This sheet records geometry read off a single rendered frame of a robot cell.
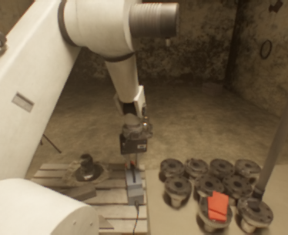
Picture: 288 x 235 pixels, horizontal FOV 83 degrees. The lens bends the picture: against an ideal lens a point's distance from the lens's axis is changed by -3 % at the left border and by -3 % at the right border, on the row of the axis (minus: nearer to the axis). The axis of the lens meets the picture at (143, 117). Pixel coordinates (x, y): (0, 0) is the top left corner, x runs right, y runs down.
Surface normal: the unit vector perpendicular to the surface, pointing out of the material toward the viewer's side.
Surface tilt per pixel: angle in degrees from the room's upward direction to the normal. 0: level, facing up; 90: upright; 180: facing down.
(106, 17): 90
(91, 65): 90
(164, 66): 91
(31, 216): 7
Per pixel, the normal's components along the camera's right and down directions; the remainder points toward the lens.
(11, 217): 0.11, -0.94
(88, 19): -0.24, 0.39
